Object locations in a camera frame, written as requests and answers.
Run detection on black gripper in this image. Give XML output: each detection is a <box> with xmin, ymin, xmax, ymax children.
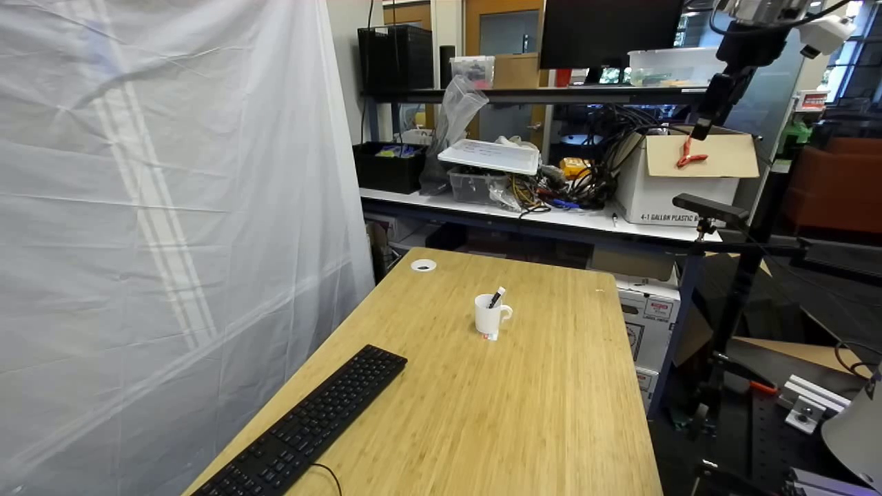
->
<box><xmin>690</xmin><ymin>20</ymin><xmax>795</xmax><ymax>140</ymax></box>

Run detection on wide clear plastic bin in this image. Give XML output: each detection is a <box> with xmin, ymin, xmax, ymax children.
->
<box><xmin>625</xmin><ymin>48</ymin><xmax>724</xmax><ymax>91</ymax></box>

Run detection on orange pliers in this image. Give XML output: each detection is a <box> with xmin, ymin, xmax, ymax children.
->
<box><xmin>676</xmin><ymin>136</ymin><xmax>711</xmax><ymax>171</ymax></box>

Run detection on white cardboard box brown flap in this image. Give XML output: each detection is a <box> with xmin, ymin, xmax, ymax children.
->
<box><xmin>614</xmin><ymin>129</ymin><xmax>763</xmax><ymax>231</ymax></box>

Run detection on large black monitor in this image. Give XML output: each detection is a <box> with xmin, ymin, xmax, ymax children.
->
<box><xmin>538</xmin><ymin>0</ymin><xmax>686</xmax><ymax>73</ymax></box>

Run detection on brown cabinet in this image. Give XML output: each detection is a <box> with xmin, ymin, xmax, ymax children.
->
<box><xmin>782</xmin><ymin>136</ymin><xmax>882</xmax><ymax>244</ymax></box>

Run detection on metal shelving workbench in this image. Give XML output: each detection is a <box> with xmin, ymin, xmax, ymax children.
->
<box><xmin>355</xmin><ymin>81</ymin><xmax>727</xmax><ymax>248</ymax></box>

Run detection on white box with red print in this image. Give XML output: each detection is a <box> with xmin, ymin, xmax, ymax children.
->
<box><xmin>614</xmin><ymin>278</ymin><xmax>685</xmax><ymax>407</ymax></box>

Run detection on white flat tray lid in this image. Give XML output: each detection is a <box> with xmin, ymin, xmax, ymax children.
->
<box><xmin>436</xmin><ymin>136</ymin><xmax>547</xmax><ymax>179</ymax></box>

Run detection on small clear plastic box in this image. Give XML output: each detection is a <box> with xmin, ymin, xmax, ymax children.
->
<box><xmin>447</xmin><ymin>53</ymin><xmax>496</xmax><ymax>91</ymax></box>

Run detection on crumpled clear plastic bag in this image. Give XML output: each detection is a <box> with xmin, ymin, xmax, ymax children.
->
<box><xmin>439</xmin><ymin>75</ymin><xmax>493</xmax><ymax>150</ymax></box>

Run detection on clear bin with clutter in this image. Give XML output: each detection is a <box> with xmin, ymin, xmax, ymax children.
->
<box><xmin>447</xmin><ymin>165</ymin><xmax>519</xmax><ymax>208</ymax></box>

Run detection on flat cardboard sheet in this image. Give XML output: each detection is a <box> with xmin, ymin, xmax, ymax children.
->
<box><xmin>733</xmin><ymin>333</ymin><xmax>876</xmax><ymax>381</ymax></box>

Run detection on white ceramic mug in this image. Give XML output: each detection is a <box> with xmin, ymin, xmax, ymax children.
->
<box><xmin>471</xmin><ymin>289</ymin><xmax>515</xmax><ymax>345</ymax></box>

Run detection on stacked black bins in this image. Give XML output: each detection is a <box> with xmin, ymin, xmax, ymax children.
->
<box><xmin>355</xmin><ymin>23</ymin><xmax>436</xmax><ymax>93</ymax></box>

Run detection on low black plastic bin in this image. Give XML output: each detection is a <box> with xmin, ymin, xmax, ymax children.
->
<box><xmin>352</xmin><ymin>139</ymin><xmax>430</xmax><ymax>193</ymax></box>

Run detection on white cone shade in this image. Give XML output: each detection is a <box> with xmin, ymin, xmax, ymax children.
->
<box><xmin>820</xmin><ymin>381</ymin><xmax>882</xmax><ymax>490</ymax></box>

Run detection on black computer keyboard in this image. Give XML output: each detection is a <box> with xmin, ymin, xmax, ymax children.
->
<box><xmin>191</xmin><ymin>343</ymin><xmax>410</xmax><ymax>496</ymax></box>

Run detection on white fabric curtain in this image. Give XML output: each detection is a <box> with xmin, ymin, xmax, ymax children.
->
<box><xmin>0</xmin><ymin>0</ymin><xmax>379</xmax><ymax>496</ymax></box>

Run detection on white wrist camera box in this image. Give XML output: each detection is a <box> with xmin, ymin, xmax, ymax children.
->
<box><xmin>798</xmin><ymin>15</ymin><xmax>850</xmax><ymax>62</ymax></box>

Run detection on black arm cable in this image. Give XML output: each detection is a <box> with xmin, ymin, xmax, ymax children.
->
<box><xmin>791</xmin><ymin>0</ymin><xmax>860</xmax><ymax>26</ymax></box>

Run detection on tangle of cables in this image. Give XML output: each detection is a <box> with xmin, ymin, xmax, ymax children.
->
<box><xmin>512</xmin><ymin>151</ymin><xmax>639</xmax><ymax>216</ymax></box>

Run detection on aluminium angle bracket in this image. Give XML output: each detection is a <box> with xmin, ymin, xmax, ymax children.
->
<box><xmin>782</xmin><ymin>373</ymin><xmax>851</xmax><ymax>436</ymax></box>

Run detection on thin black keyboard cable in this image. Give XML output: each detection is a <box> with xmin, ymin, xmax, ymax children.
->
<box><xmin>307</xmin><ymin>461</ymin><xmax>344</xmax><ymax>496</ymax></box>

